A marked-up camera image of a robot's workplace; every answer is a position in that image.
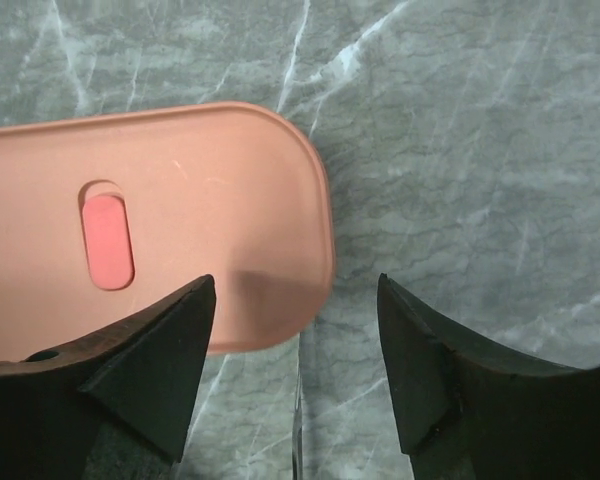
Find orange lunch box lid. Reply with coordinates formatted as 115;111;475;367
0;102;335;361

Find metal tongs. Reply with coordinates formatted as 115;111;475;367
291;335;304;480

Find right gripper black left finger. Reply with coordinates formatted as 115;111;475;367
0;275;216;479

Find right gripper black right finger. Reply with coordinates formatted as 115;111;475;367
377;275;600;479

